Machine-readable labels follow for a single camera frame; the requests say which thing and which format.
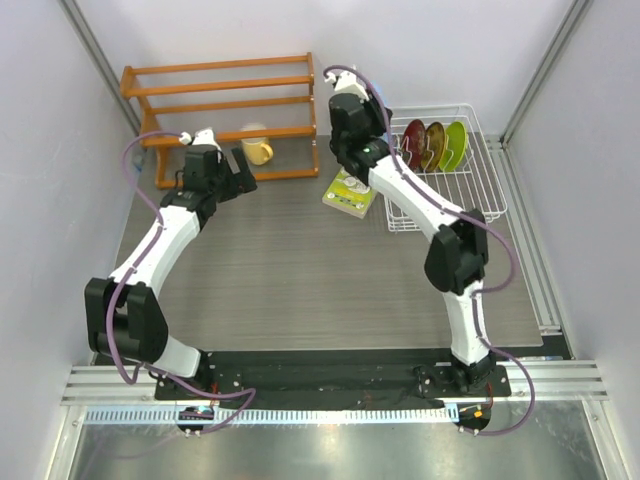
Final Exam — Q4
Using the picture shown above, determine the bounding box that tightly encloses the red floral plate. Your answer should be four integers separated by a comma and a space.
401, 119, 426, 171

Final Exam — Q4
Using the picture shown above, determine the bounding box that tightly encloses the light blue plate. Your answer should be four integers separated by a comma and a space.
372, 82, 389, 118

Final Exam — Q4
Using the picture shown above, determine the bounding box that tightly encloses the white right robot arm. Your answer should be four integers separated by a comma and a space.
328, 93, 496, 395

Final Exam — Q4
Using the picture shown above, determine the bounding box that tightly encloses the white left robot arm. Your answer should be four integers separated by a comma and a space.
84, 145, 257, 399

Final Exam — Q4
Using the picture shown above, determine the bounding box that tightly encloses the orange wooden shelf rack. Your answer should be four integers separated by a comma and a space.
119, 52, 319, 190

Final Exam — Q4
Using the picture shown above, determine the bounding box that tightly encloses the yellow mug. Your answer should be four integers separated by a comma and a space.
241, 136, 274, 166

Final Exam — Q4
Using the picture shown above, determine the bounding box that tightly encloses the green book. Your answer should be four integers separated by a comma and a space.
322, 168, 377, 219

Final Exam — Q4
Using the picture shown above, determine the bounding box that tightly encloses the yellow patterned plate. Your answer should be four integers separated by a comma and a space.
421, 122, 447, 172

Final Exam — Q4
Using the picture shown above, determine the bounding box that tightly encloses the lime green plate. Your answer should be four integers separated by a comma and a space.
439, 121, 468, 172

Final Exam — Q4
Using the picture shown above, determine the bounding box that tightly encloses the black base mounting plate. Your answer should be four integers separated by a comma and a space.
154, 348, 512, 411

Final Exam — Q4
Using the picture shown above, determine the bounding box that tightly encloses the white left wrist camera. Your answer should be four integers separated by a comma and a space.
178, 128, 220, 149

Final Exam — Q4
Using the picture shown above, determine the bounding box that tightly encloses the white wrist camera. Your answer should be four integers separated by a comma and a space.
178, 128, 220, 149
323, 66, 371, 102

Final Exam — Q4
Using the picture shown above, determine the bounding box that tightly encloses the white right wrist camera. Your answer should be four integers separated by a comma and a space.
323, 66, 371, 102

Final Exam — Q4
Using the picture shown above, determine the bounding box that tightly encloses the white wire dish rack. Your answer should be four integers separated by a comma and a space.
391, 103, 507, 223

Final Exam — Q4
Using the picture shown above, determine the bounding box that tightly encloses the slotted cable duct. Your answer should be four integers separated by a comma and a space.
84, 404, 459, 426

